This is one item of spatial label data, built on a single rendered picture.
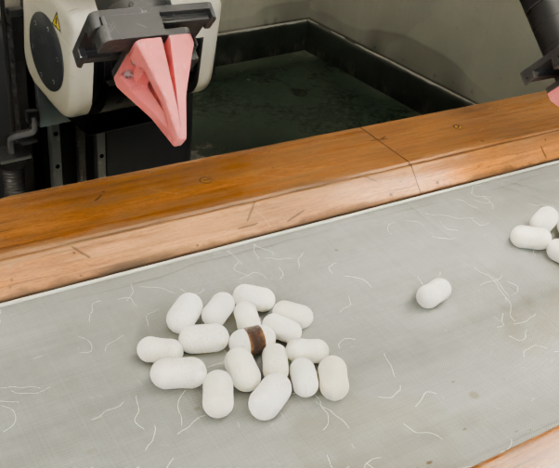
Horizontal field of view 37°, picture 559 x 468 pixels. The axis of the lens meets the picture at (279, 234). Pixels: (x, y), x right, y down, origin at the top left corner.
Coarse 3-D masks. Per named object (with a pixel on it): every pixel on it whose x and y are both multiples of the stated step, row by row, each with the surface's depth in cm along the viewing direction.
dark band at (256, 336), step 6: (246, 330) 60; (252, 330) 60; (258, 330) 60; (252, 336) 60; (258, 336) 60; (264, 336) 60; (252, 342) 60; (258, 342) 60; (264, 342) 60; (252, 348) 60; (258, 348) 60; (264, 348) 60; (252, 354) 60
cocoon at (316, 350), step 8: (288, 344) 60; (296, 344) 60; (304, 344) 60; (312, 344) 60; (320, 344) 60; (288, 352) 60; (296, 352) 60; (304, 352) 60; (312, 352) 60; (320, 352) 60; (328, 352) 60; (312, 360) 60; (320, 360) 60
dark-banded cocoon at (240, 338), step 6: (240, 330) 60; (264, 330) 60; (270, 330) 61; (234, 336) 60; (240, 336) 60; (246, 336) 60; (270, 336) 60; (228, 342) 60; (234, 342) 60; (240, 342) 59; (246, 342) 60; (270, 342) 60; (246, 348) 60
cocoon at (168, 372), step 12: (168, 360) 57; (180, 360) 57; (192, 360) 57; (156, 372) 56; (168, 372) 56; (180, 372) 56; (192, 372) 56; (204, 372) 57; (156, 384) 56; (168, 384) 56; (180, 384) 56; (192, 384) 56
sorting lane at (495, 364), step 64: (448, 192) 84; (512, 192) 86; (192, 256) 71; (256, 256) 72; (320, 256) 73; (384, 256) 74; (448, 256) 74; (512, 256) 75; (0, 320) 62; (64, 320) 62; (128, 320) 63; (320, 320) 65; (384, 320) 66; (448, 320) 67; (512, 320) 67; (0, 384) 56; (64, 384) 57; (128, 384) 57; (384, 384) 60; (448, 384) 60; (512, 384) 61; (0, 448) 52; (64, 448) 52; (128, 448) 52; (192, 448) 53; (256, 448) 53; (320, 448) 54; (384, 448) 55; (448, 448) 55
